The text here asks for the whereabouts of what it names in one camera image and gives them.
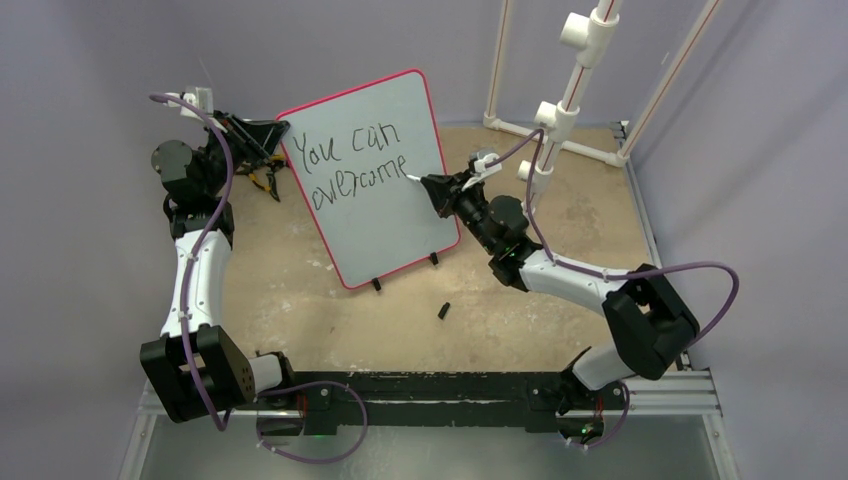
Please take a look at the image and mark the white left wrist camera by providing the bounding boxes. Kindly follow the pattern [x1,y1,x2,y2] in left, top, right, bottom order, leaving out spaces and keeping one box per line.
[166,86,215,119]

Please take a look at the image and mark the yellow black pliers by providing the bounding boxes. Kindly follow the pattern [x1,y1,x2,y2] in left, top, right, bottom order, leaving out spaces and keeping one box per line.
[235,154,289,202]

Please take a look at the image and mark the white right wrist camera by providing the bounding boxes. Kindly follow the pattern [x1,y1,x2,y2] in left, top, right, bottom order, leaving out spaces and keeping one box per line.
[462,148,502,191]

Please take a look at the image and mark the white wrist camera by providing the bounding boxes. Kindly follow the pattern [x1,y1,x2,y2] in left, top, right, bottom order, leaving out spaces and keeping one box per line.
[166,86,215,119]
[462,148,502,191]

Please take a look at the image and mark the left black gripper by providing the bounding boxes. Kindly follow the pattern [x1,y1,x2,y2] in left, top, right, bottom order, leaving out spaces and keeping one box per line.
[200,112,288,197]

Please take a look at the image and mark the white PVC pipe frame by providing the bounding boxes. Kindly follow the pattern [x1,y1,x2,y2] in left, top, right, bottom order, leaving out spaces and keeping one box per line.
[517,0,723,211]

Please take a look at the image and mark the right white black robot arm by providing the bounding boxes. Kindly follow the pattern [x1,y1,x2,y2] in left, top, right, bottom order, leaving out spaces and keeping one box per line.
[418,172,700,407]

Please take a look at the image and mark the pink framed whiteboard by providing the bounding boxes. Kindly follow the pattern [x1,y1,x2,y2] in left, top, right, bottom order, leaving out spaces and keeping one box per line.
[278,69,461,290]

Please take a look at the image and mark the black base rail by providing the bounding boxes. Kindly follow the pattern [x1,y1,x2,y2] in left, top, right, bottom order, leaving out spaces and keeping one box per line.
[252,371,626,435]

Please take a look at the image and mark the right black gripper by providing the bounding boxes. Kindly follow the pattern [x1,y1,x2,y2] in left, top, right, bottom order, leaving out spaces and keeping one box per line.
[424,168,499,254]

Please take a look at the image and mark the black marker cap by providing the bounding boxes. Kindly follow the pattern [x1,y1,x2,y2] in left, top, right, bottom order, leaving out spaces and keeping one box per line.
[437,302,451,320]

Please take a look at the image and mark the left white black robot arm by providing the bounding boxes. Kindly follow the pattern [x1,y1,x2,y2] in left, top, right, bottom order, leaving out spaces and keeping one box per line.
[140,111,298,427]

